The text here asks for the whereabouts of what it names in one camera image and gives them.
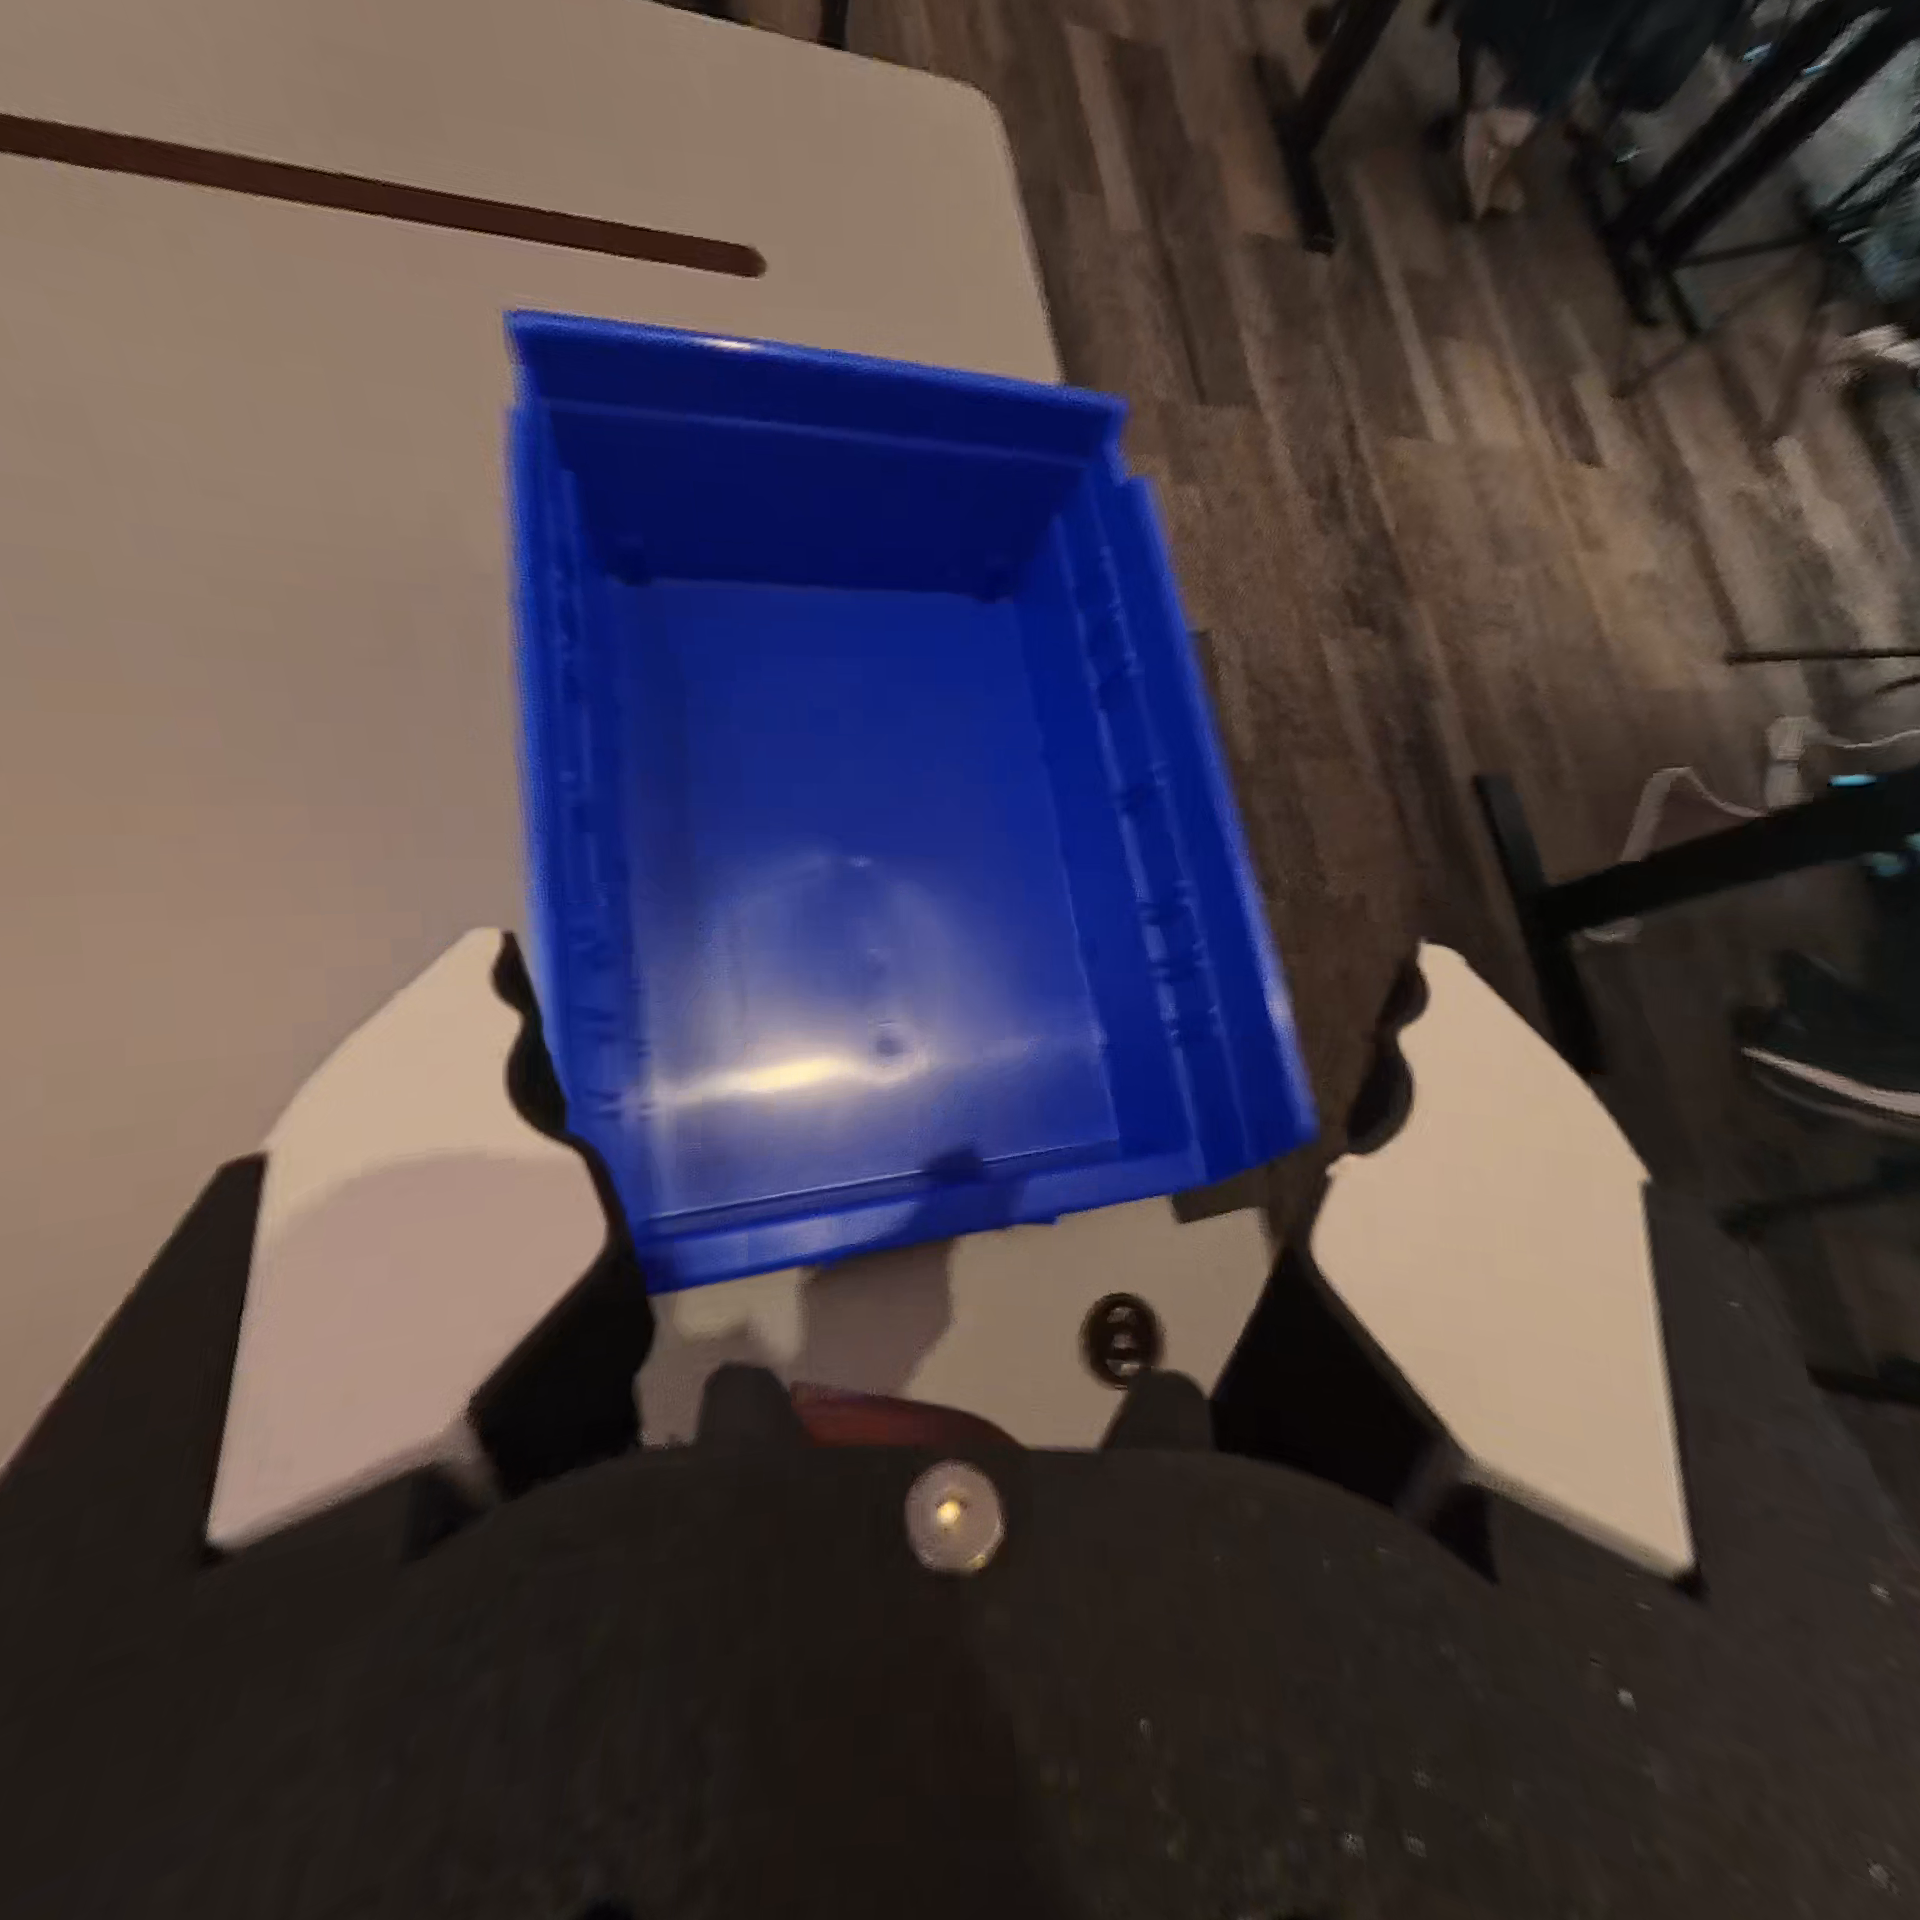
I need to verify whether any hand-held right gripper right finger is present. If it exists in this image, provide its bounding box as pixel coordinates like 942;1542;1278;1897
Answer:
1212;940;1702;1579

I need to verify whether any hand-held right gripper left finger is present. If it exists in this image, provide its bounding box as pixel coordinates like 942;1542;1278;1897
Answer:
204;927;656;1551

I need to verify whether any blue plastic bin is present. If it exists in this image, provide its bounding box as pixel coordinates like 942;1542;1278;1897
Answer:
504;307;1321;1299

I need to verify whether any round table grommet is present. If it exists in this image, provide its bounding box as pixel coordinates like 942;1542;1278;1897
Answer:
1079;1289;1164;1385

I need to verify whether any black desk frame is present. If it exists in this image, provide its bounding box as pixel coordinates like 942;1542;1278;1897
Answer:
1475;772;1920;1073
1275;0;1920;337

